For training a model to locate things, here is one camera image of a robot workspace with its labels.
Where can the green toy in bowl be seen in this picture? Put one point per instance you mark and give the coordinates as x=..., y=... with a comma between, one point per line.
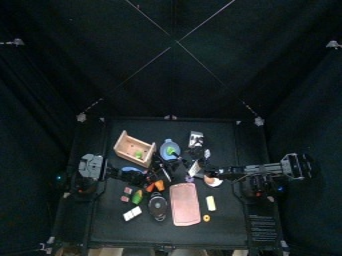
x=170, y=150

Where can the white rectangular block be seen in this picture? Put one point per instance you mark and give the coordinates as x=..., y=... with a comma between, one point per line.
x=132, y=213

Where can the small green toy vegetable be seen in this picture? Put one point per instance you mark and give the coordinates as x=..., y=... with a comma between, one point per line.
x=138, y=154

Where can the brown and white toy bread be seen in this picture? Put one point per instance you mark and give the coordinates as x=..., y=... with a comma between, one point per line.
x=213, y=181

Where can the small purple toy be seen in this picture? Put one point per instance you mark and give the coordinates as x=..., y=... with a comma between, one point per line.
x=190, y=179

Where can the open wooden box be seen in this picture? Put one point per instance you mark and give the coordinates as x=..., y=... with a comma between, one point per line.
x=124, y=146

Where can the blue toy bowl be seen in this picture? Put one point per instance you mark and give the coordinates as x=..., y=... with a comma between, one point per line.
x=166, y=146

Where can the small silver toy spoon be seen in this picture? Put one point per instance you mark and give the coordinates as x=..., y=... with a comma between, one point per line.
x=207, y=153

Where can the small pink cube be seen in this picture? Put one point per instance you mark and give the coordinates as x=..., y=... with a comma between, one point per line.
x=128, y=190
x=124, y=198

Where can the blue toy plate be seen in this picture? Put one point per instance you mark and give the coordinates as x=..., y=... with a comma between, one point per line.
x=131, y=169

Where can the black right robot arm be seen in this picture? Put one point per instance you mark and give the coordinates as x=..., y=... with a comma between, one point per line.
x=285, y=167

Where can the white toy cleaver blade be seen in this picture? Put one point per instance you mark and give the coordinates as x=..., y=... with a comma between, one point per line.
x=194, y=168

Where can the black toy ladle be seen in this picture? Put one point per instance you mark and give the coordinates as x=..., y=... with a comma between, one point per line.
x=181, y=159

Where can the red toy food piece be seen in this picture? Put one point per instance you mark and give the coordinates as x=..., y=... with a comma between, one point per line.
x=150, y=187

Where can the paring knife silver blade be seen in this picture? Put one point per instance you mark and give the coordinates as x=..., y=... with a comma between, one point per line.
x=166, y=173

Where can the pink cutting board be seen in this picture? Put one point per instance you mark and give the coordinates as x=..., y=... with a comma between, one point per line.
x=185, y=204

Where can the orange toy carrot piece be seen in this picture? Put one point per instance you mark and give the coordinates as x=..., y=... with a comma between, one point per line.
x=159, y=185

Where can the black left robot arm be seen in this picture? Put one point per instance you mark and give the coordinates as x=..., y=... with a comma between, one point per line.
x=91, y=165

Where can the yellow toy butter block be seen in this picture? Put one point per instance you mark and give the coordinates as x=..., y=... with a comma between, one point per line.
x=210, y=203

